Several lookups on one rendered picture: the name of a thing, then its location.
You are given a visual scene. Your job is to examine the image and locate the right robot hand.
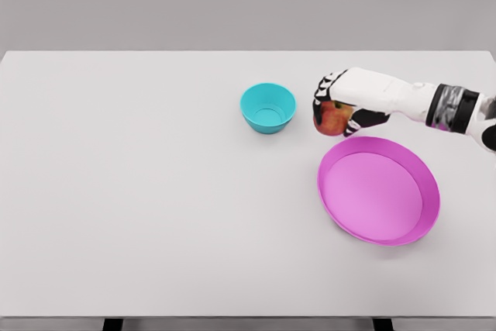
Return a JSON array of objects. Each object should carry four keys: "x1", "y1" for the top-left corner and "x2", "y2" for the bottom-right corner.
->
[{"x1": 312, "y1": 67, "x2": 394, "y2": 138}]

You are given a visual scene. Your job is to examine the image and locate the red apple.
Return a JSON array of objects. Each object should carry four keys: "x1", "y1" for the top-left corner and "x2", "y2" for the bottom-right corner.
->
[{"x1": 313, "y1": 100, "x2": 354, "y2": 137}]

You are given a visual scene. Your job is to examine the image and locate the blue bowl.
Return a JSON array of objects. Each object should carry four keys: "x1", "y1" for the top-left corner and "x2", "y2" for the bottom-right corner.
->
[{"x1": 239, "y1": 82, "x2": 298, "y2": 136}]

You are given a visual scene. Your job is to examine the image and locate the pink plate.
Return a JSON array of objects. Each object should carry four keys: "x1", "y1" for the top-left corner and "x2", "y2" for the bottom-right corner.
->
[{"x1": 316, "y1": 136, "x2": 441, "y2": 247}]

